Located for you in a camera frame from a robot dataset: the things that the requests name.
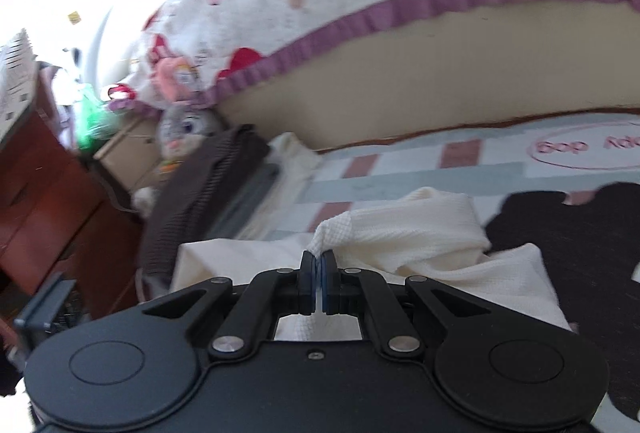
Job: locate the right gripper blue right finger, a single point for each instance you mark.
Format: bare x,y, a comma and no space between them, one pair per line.
365,295

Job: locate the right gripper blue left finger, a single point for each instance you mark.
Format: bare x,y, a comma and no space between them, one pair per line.
258,307

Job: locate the cream waffle knit garment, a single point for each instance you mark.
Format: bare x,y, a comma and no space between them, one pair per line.
430,233

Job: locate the red wooden dresser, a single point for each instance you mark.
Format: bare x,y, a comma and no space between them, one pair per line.
56,217

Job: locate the folded grey garment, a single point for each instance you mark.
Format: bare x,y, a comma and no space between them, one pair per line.
244,203

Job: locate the folded cream garment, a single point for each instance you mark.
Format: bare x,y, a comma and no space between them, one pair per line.
296,161

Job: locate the folded dark brown sweater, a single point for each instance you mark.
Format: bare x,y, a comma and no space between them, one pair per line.
196,194

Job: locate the beige bedside cabinet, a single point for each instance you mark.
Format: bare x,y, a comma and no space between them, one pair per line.
132,155

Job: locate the green plastic bag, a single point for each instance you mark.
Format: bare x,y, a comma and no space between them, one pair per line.
94,124

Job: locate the grey bunny plush toy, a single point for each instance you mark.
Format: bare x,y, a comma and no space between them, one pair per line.
182,129

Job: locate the geometric pattern white bag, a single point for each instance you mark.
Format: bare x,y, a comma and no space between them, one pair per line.
18,82

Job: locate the pink plush doll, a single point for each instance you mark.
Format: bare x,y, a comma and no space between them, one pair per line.
176,79

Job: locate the beige bed base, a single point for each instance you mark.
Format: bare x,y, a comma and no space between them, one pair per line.
487,65

